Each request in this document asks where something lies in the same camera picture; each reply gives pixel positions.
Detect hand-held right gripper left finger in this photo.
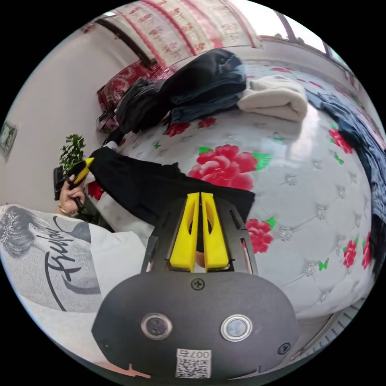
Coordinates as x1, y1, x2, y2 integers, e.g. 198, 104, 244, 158
169, 193, 201, 273

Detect cream sweater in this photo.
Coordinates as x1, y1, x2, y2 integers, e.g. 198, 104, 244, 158
237, 74, 308, 122

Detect window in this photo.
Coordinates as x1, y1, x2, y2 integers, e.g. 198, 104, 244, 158
273, 10, 364, 79

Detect green potted plant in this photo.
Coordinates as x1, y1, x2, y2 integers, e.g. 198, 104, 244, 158
59, 134, 87, 177

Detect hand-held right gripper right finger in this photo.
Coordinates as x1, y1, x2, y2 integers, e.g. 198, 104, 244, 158
201, 192, 230, 271

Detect black pants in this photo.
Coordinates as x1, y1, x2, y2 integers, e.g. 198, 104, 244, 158
86, 147, 257, 231

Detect pile of clothes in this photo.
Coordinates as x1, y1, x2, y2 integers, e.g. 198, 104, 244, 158
116, 49, 247, 134

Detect person's left hand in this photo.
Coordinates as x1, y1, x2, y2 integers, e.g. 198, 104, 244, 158
57, 174, 85, 216

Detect red patterned pillow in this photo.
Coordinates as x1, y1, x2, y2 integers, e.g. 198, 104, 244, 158
96, 60, 174, 121

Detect blue denim garment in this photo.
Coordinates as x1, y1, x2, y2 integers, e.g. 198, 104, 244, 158
307, 90, 386, 273

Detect red and white curtain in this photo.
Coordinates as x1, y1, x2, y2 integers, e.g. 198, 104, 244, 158
113, 0, 263, 70

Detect person's body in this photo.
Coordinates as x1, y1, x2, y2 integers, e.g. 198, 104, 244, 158
0, 204, 155, 364

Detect bed with flowered quilt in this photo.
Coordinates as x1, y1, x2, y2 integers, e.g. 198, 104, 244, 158
86, 41, 386, 321

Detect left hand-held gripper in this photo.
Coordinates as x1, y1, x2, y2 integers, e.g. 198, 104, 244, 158
53, 157, 95, 210

